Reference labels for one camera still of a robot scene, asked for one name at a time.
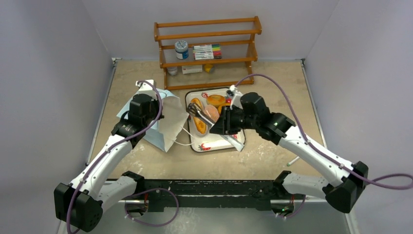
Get light blue paper bag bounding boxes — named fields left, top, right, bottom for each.
left=117, top=89, right=188, bottom=153

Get orange bagel fake bread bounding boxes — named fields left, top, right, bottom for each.
left=206, top=95, right=226, bottom=108

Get pink sugared fake donut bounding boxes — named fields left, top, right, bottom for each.
left=204, top=104, right=220, bottom=122

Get metal tongs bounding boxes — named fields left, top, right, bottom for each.
left=187, top=103, right=245, bottom=152

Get long fake baguette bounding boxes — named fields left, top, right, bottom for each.
left=190, top=98, right=207, bottom=135

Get glazed ring fake donut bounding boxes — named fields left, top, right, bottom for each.
left=217, top=103, right=230, bottom=114

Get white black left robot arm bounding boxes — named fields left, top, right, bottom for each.
left=54, top=91, right=163, bottom=234

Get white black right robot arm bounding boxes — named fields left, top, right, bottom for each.
left=210, top=90, right=369, bottom=213

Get strawberry print white tray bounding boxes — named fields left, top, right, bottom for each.
left=185, top=87, right=237, bottom=153

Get small white jar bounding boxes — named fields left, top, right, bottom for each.
left=167, top=67, right=178, bottom=76

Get white red small box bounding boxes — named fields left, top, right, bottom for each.
left=181, top=65, right=203, bottom=75

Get white green marker pen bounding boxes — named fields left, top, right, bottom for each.
left=286, top=156, right=300, bottom=167

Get small yellow object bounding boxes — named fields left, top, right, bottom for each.
left=204, top=64, right=214, bottom=73

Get blue paint jar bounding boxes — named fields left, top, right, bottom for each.
left=174, top=40, right=188, bottom=59

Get orange wooden shelf rack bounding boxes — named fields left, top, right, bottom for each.
left=153, top=16, right=263, bottom=90

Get set of coloured markers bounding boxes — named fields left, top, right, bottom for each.
left=192, top=44, right=222, bottom=60

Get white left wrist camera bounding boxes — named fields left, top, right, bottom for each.
left=135, top=79, right=156, bottom=98

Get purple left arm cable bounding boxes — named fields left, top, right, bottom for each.
left=66, top=80, right=163, bottom=234

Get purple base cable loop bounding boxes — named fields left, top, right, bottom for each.
left=124, top=188, right=180, bottom=227

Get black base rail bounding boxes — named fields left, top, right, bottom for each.
left=122, top=171, right=304, bottom=214

